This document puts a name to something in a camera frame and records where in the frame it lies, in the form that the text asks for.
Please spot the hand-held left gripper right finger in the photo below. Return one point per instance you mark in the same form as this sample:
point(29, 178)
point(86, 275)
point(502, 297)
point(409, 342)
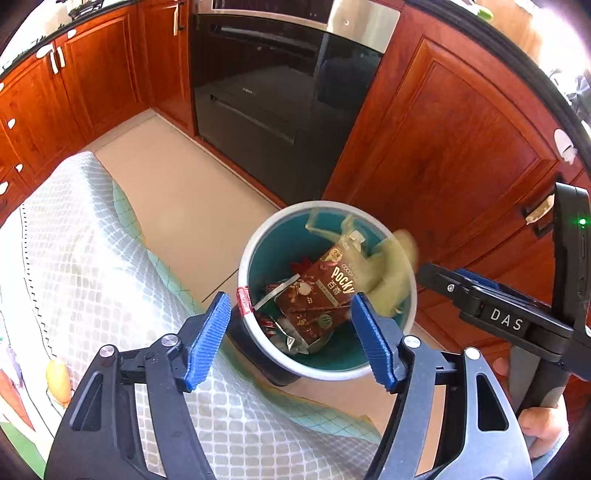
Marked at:
point(374, 341)

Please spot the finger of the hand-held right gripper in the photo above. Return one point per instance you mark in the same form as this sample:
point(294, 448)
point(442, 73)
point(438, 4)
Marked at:
point(498, 290)
point(445, 286)

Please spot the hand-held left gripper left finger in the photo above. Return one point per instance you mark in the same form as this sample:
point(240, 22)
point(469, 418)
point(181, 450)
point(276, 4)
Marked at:
point(207, 341)

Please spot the red soda can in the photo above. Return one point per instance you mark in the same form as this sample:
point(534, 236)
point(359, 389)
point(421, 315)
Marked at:
point(270, 325)

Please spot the brown snack box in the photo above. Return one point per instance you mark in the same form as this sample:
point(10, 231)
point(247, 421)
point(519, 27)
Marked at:
point(318, 295)

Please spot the red plastic bag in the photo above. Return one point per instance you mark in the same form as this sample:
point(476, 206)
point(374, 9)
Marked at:
point(302, 267)

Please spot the grey bin with teal inside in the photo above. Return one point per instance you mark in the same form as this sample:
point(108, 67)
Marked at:
point(265, 249)

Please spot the person's right hand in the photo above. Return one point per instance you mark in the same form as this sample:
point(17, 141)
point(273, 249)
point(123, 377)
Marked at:
point(545, 429)

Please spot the silver foil wrapper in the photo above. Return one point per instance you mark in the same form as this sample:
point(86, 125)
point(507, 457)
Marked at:
point(291, 339)

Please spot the patterned quilted table cover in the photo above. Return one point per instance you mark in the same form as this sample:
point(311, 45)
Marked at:
point(115, 277)

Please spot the white child safety lock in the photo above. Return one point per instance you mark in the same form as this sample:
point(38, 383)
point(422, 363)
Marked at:
point(564, 145)

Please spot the red wooden base cabinet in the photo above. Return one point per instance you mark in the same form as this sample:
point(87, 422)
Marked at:
point(461, 138)
point(101, 69)

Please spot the yellow fruit piece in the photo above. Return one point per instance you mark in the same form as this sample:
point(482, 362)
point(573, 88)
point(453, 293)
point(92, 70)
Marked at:
point(57, 381)

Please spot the black built-in oven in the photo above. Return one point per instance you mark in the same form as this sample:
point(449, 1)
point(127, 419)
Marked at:
point(277, 115)

